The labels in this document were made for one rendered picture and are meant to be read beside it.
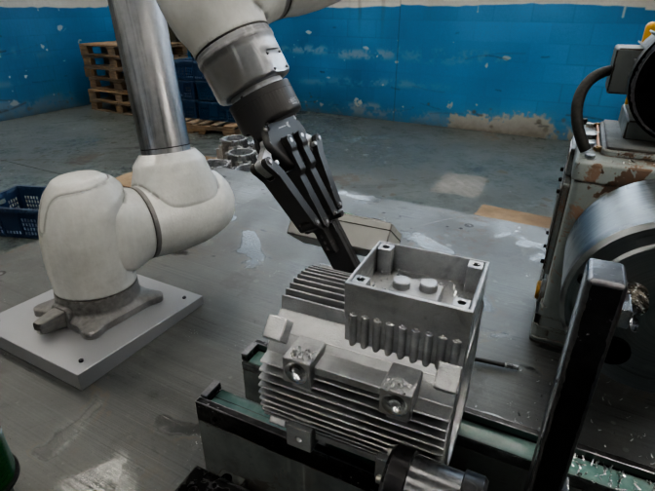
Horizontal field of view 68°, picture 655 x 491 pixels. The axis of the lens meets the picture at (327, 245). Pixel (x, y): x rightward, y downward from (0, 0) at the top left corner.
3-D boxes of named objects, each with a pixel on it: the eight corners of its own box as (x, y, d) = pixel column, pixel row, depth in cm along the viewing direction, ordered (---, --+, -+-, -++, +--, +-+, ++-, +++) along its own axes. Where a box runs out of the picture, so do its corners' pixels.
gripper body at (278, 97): (259, 81, 49) (302, 164, 50) (300, 71, 56) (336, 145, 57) (211, 113, 53) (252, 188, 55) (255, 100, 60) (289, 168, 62)
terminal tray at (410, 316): (481, 318, 53) (490, 260, 50) (462, 379, 44) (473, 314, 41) (376, 293, 57) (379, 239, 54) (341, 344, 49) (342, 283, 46)
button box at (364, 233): (395, 263, 78) (403, 232, 79) (384, 254, 72) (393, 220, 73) (302, 243, 85) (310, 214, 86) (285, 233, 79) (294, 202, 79)
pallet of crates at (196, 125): (265, 123, 621) (262, 57, 586) (233, 137, 554) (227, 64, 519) (187, 116, 659) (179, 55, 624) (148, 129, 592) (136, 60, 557)
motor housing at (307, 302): (469, 396, 63) (490, 271, 55) (434, 524, 48) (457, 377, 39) (329, 356, 71) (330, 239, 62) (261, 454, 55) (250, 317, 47)
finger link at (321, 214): (292, 132, 54) (286, 135, 53) (336, 222, 56) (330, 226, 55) (267, 147, 56) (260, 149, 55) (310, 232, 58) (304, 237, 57)
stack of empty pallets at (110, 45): (197, 107, 712) (189, 42, 671) (152, 119, 644) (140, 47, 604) (136, 100, 766) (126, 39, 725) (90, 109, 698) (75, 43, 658)
